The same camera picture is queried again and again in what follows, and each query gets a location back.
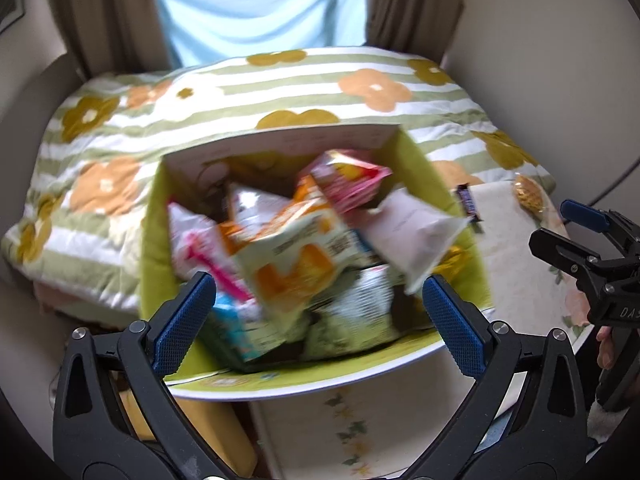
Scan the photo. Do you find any light blue curtain cloth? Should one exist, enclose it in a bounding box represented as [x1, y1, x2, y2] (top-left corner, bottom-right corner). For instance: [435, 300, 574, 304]
[152, 0, 374, 69]

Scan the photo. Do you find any grey printed triangular packet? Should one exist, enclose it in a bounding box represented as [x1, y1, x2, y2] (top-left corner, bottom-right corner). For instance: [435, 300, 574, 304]
[302, 264, 403, 362]

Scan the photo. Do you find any person's right hand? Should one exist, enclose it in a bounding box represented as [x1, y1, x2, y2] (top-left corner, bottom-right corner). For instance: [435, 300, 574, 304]
[597, 326, 619, 372]

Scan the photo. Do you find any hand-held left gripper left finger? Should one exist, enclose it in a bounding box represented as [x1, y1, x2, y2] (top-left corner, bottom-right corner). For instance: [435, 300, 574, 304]
[52, 271, 226, 480]

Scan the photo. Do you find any white fluffy cloth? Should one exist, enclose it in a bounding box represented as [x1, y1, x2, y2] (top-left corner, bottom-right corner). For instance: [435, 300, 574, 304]
[587, 399, 617, 457]

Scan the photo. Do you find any waffle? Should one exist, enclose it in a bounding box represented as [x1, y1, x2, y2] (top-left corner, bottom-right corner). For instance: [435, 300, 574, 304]
[512, 174, 547, 212]

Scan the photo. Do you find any yellow box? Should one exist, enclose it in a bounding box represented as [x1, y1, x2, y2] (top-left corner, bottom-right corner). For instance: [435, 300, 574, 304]
[117, 389, 257, 480]

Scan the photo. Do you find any green cardboard box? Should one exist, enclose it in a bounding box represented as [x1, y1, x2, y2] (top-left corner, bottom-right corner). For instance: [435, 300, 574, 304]
[137, 122, 494, 402]

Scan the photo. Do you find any pink white snack packet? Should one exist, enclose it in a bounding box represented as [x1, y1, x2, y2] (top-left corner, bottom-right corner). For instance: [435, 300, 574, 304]
[167, 202, 253, 302]

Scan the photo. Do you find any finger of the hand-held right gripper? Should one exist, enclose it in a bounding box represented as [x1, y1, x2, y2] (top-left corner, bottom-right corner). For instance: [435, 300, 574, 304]
[559, 199, 614, 234]
[528, 228, 609, 281]

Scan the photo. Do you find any pink marshmallow packet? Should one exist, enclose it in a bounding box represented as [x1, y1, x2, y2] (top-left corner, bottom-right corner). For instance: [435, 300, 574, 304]
[297, 149, 394, 212]

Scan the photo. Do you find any black cable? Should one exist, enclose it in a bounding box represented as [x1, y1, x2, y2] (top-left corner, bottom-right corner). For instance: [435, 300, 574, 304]
[584, 152, 640, 211]

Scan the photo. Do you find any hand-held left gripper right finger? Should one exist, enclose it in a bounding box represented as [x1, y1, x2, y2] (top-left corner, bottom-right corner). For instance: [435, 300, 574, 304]
[407, 275, 588, 480]

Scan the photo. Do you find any white printed snack packet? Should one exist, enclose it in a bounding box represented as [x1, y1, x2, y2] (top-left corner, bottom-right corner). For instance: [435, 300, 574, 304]
[359, 186, 474, 297]

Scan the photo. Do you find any orange cream snack packet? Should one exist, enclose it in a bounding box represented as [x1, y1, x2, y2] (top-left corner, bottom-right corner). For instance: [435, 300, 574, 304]
[219, 185, 373, 323]

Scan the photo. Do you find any striped floral blanket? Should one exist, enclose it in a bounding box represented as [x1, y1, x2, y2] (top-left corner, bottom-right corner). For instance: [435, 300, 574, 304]
[0, 47, 557, 312]

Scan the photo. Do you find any beige curtain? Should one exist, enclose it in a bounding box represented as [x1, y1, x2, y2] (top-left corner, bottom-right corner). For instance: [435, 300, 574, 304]
[42, 0, 177, 82]
[364, 0, 469, 62]

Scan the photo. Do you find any brown chocolate bar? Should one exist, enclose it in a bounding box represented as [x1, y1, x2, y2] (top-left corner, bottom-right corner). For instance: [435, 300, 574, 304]
[455, 184, 486, 224]

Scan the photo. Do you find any blue white snack packet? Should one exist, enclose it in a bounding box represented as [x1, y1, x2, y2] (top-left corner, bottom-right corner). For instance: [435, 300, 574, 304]
[204, 291, 288, 377]

